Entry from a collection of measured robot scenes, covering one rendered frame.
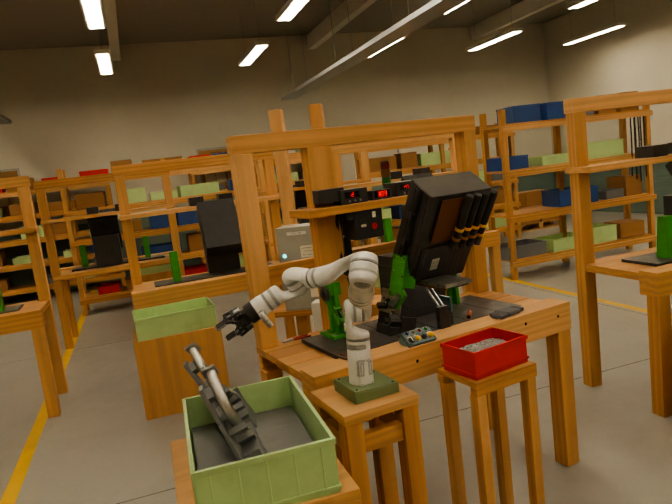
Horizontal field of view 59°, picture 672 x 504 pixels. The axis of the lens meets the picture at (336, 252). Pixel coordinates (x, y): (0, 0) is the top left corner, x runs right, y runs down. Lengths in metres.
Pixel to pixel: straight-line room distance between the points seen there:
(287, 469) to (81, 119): 11.36
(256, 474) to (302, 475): 0.13
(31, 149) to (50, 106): 0.89
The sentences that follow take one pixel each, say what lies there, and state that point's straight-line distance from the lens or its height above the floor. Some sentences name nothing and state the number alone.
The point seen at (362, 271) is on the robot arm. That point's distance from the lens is 1.87.
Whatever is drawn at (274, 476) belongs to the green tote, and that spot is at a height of 0.89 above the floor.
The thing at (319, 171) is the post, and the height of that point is 1.72.
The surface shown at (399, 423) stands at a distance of 2.37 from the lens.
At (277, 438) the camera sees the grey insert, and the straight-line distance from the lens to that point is 2.14.
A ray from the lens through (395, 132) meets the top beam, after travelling 3.33.
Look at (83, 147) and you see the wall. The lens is 12.73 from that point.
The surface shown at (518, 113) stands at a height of 2.13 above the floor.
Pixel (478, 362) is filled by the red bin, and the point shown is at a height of 0.87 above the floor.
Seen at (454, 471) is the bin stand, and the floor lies 0.33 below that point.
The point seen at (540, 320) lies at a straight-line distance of 3.21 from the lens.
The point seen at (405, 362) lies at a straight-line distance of 2.71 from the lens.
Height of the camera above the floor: 1.73
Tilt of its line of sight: 8 degrees down
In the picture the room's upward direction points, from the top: 7 degrees counter-clockwise
